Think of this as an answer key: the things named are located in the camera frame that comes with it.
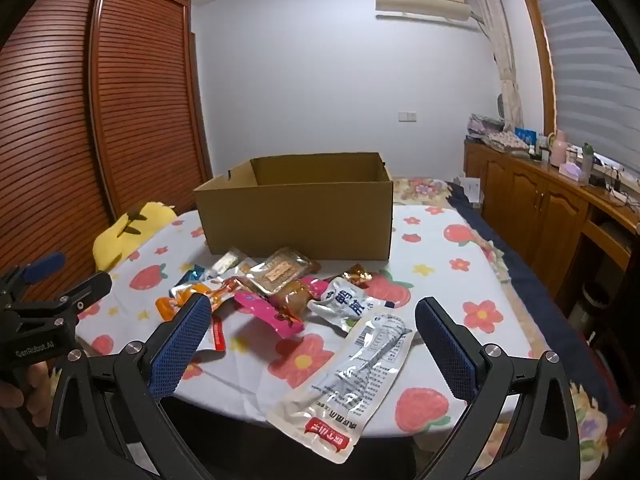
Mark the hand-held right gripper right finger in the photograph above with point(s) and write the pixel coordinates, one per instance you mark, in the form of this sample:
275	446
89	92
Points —
445	345

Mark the pile of folded cloths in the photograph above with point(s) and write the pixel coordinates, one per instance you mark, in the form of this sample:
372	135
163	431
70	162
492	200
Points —
492	135

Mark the pink snack packet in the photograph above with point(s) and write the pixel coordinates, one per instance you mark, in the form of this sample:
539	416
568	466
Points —
270	317

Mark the small grey fan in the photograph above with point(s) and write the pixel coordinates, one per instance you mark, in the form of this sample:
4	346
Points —
500	106

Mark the orange snack packet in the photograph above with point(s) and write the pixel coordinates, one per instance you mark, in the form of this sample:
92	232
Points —
220	292

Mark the wooden cabinet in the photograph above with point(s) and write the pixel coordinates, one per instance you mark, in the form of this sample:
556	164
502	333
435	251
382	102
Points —
535	215

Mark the long silver packet red label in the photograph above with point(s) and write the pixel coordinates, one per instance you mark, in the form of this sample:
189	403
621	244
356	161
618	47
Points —
350	375

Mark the dark blue blanket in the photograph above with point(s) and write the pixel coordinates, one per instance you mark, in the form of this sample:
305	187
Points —
520	275

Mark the silver packet blue print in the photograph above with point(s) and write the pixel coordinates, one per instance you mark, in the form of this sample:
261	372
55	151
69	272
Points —
345	302

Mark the trash bin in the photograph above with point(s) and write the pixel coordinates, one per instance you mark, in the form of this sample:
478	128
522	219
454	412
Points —
595	305

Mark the wooden slatted wardrobe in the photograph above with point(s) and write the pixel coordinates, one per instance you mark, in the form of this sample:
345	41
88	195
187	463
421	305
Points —
125	110

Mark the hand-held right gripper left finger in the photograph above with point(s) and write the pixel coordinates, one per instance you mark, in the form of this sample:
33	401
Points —
182	345

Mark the cream curtain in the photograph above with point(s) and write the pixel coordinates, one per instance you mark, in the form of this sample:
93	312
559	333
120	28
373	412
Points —
505	60

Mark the blue box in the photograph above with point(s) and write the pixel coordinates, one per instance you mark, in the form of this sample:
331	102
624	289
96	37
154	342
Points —
526	137

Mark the pink thermos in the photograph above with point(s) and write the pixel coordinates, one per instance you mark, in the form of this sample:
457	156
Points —
558	150

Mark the strawberry printed tablecloth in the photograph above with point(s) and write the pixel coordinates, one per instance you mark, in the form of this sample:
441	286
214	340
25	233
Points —
450	280

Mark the green capped bottle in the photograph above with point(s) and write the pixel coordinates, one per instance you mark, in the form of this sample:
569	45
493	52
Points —
587	162

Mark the brown cardboard box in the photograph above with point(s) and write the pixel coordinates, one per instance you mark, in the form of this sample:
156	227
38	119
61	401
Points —
295	215

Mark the blue candy wrapper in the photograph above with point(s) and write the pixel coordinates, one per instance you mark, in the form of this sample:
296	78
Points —
192	276

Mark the clear packet brown cake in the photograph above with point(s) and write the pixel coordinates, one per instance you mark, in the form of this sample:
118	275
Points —
280	270

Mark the small white snack packet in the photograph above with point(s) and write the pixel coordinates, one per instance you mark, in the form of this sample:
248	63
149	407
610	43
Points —
227	262

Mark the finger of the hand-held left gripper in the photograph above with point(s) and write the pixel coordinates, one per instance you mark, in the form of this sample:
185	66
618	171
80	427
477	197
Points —
90	285
47	262

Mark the white wall socket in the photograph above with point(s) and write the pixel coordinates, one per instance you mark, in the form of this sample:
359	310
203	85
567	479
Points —
408	117

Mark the yellow plush toy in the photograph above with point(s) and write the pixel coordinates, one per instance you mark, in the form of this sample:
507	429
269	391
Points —
130	232

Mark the pink tissue box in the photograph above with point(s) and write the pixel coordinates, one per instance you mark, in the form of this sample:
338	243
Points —
571	171

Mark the gold brown candy wrapper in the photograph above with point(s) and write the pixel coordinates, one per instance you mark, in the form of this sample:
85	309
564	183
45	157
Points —
359	275

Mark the white box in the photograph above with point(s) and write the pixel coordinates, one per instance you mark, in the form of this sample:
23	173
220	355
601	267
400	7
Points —
470	190

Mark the person's left hand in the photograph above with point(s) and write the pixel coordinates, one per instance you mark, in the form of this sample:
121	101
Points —
37	390

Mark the red snack packet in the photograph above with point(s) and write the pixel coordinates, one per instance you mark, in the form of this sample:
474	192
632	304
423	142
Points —
218	335

